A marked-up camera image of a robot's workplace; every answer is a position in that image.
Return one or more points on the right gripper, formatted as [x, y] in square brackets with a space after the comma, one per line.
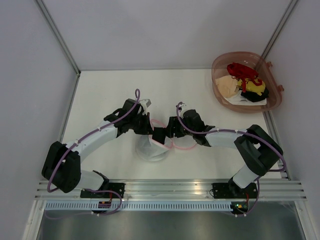
[174, 122]

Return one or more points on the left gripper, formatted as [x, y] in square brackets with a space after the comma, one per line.
[147, 129]

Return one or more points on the white mesh laundry bag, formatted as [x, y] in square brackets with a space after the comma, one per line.
[151, 150]

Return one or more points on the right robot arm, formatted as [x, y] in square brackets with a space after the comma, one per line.
[257, 149]

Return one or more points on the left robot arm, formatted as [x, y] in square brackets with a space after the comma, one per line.
[62, 166]

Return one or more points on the white garment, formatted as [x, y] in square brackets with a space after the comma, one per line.
[239, 100]

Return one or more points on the black garment in basket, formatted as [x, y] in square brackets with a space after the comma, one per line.
[254, 97]

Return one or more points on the yellow garment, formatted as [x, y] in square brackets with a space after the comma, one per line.
[251, 85]

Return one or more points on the red garment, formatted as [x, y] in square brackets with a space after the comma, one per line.
[240, 71]

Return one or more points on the pink translucent plastic basket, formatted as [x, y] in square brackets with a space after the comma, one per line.
[256, 62]

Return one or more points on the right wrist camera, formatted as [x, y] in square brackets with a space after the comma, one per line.
[182, 108]

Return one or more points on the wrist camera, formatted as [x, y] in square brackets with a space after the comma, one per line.
[182, 108]
[145, 103]

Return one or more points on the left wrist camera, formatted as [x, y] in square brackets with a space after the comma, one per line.
[145, 103]

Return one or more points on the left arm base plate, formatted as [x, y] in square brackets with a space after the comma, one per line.
[111, 196]

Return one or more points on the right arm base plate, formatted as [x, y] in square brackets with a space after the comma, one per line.
[229, 191]

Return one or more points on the white slotted cable duct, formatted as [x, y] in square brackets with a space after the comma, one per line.
[224, 206]

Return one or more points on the aluminium frame rail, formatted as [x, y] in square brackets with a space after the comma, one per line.
[182, 190]

